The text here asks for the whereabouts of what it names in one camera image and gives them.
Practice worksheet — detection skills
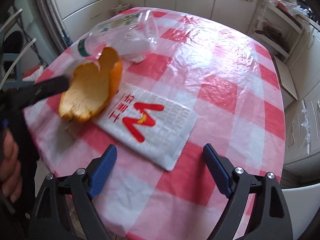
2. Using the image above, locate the orange peel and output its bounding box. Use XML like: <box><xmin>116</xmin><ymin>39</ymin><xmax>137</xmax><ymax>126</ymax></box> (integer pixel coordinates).
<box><xmin>58</xmin><ymin>47</ymin><xmax>123</xmax><ymax>122</ymax></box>

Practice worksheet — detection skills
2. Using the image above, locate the clear plastic bag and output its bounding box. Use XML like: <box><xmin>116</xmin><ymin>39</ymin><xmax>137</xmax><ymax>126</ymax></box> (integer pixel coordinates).
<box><xmin>69</xmin><ymin>9</ymin><xmax>158</xmax><ymax>63</ymax></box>

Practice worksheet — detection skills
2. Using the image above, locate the person's left hand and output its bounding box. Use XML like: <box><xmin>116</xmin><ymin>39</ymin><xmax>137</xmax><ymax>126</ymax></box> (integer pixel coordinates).
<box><xmin>1</xmin><ymin>129</ymin><xmax>22</xmax><ymax>203</ymax></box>

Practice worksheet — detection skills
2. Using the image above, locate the white refrigerator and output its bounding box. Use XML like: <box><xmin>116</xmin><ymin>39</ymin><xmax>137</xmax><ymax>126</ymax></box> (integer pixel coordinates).
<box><xmin>282</xmin><ymin>183</ymin><xmax>319</xmax><ymax>239</ymax></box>

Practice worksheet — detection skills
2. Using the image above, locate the white drawer cabinet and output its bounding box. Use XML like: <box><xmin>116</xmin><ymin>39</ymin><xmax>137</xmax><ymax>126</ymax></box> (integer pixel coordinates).
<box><xmin>284</xmin><ymin>29</ymin><xmax>319</xmax><ymax>185</ymax></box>

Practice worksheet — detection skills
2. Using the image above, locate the white wooden step stool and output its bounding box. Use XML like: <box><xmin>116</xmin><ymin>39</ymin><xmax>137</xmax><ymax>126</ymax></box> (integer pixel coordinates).
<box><xmin>273</xmin><ymin>57</ymin><xmax>298</xmax><ymax>103</ymax></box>

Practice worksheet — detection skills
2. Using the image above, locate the white paper food bag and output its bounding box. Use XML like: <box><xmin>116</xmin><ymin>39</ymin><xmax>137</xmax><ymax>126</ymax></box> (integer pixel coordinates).
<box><xmin>92</xmin><ymin>83</ymin><xmax>198</xmax><ymax>172</ymax></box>

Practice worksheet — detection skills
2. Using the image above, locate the red white checkered tablecloth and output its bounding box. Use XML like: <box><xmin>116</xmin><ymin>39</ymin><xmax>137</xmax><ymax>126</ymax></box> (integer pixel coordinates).
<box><xmin>24</xmin><ymin>9</ymin><xmax>285</xmax><ymax>239</ymax></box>

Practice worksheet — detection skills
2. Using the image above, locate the black frying pan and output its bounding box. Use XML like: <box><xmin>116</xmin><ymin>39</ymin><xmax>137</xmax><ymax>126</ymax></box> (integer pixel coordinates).
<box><xmin>254</xmin><ymin>25</ymin><xmax>290</xmax><ymax>53</ymax></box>

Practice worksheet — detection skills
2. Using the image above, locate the white metal storage rack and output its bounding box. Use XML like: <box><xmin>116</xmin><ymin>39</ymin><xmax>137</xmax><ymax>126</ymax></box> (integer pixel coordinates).
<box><xmin>252</xmin><ymin>0</ymin><xmax>314</xmax><ymax>63</ymax></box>

